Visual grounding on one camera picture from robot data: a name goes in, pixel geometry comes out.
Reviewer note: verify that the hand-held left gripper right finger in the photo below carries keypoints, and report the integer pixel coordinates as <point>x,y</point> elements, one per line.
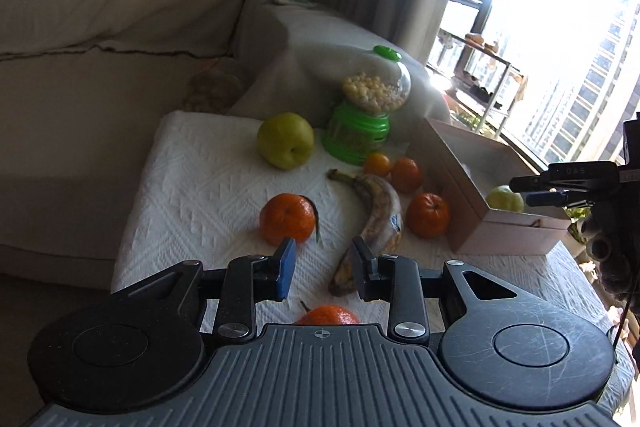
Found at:
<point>361,269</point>

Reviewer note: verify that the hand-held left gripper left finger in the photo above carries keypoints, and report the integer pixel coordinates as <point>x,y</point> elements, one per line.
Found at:
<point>286,268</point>

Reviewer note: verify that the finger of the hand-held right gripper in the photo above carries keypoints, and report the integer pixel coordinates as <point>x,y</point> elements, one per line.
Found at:
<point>575,174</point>
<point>542,198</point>

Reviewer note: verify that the round green citrus fruit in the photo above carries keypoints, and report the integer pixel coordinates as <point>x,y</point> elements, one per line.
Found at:
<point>504,199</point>

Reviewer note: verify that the orange mandarin with leaf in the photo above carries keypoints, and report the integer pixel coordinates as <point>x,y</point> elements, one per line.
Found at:
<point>286,218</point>

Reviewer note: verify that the orange mandarin with stem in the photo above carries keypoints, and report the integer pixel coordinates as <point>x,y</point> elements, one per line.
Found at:
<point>327,316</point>

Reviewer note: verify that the spotted brown banana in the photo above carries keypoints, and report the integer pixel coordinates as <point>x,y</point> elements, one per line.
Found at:
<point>380,212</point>

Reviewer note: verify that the shallow cardboard box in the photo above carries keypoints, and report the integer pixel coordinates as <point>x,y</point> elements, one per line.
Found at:
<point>470,207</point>

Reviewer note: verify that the small orange mandarin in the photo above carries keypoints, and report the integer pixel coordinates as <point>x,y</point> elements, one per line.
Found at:
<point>376,164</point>

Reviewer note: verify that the green pear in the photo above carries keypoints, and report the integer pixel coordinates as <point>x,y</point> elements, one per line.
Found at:
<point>286,141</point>

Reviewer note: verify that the white textured table cloth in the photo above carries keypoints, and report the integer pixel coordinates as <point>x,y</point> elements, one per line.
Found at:
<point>200,187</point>

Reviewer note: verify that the metal balcony rack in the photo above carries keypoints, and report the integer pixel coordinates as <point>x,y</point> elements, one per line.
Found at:
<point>480,72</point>

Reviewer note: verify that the green gumball machine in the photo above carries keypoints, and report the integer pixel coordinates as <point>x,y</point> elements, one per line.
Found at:
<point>367,107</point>

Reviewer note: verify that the brown patterned cushion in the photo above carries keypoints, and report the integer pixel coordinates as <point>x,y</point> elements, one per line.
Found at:
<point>210,91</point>

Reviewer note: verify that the green white packet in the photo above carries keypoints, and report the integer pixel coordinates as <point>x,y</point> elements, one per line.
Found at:
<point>295,1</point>

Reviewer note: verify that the beige covered sofa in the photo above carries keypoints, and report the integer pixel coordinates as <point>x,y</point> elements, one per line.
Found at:
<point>100,72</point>

